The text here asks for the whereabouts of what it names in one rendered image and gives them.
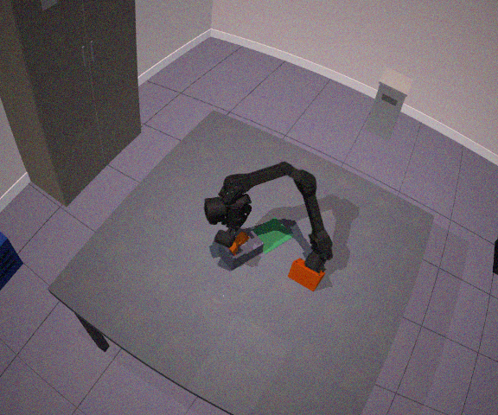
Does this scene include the orange l-shaped part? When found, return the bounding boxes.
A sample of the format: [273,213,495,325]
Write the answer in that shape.
[228,232,249,255]

